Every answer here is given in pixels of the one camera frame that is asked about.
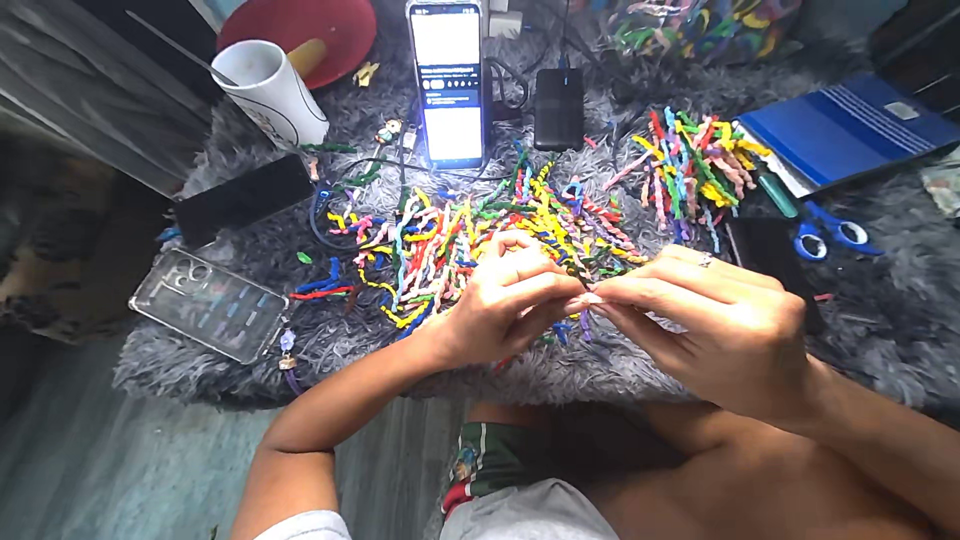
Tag person's right hand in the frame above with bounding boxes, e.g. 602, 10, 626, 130
588, 244, 814, 432

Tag person's left hand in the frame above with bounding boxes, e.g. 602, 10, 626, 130
426, 230, 598, 373

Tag person's right forearm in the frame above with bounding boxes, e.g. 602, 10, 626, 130
795, 355, 960, 538

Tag person's left forearm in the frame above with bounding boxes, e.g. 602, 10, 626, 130
229, 333, 445, 540

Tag flat black device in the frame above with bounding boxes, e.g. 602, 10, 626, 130
726, 216, 826, 336

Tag green marker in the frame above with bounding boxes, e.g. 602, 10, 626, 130
756, 172, 799, 220

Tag person's legs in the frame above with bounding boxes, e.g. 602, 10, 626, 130
442, 400, 939, 540

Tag black power bank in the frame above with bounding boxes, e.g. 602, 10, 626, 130
534, 68, 585, 153

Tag smartphone with lit screen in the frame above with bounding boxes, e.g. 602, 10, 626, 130
405, 0, 493, 171

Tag person's body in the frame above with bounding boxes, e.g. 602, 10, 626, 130
255, 478, 622, 540

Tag blue notebook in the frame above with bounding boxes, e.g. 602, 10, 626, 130
732, 72, 960, 200

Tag white charger plug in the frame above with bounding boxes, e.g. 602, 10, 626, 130
487, 9, 525, 39

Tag crumpled banknote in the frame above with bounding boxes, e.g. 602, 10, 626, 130
919, 147, 960, 220

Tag clear bag of colourful pieces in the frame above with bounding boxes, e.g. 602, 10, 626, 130
604, 0, 804, 64

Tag black smartphone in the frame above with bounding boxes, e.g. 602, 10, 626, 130
172, 153, 316, 252

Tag red round plate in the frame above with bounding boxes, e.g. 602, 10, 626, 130
216, 0, 378, 90

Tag white mug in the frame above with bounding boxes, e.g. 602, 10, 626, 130
210, 39, 331, 151

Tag clear phone case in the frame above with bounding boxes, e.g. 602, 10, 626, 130
128, 247, 291, 366

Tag grey fluffy rug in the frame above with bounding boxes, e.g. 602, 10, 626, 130
112, 0, 960, 421

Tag grey curtain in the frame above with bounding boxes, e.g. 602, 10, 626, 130
0, 0, 220, 201

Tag brown patterned cloth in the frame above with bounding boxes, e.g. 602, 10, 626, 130
0, 258, 144, 345

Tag pile of colourful twisted strings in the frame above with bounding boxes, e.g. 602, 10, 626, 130
327, 141, 651, 348

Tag blue-handled scissors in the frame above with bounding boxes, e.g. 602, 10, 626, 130
792, 200, 885, 263

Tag bundle of colourful fuzzy strings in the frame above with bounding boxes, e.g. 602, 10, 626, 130
604, 106, 774, 255

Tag black coiled cable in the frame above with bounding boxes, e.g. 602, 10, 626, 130
486, 57, 531, 111

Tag single red twisted string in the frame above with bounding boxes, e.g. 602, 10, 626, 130
290, 285, 357, 301

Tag single blue twisted string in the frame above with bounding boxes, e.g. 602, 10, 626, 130
295, 257, 343, 295

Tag dark blue strap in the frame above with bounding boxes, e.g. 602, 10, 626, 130
307, 180, 385, 252

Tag purple beaded phone strap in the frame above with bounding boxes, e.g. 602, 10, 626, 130
277, 315, 306, 397

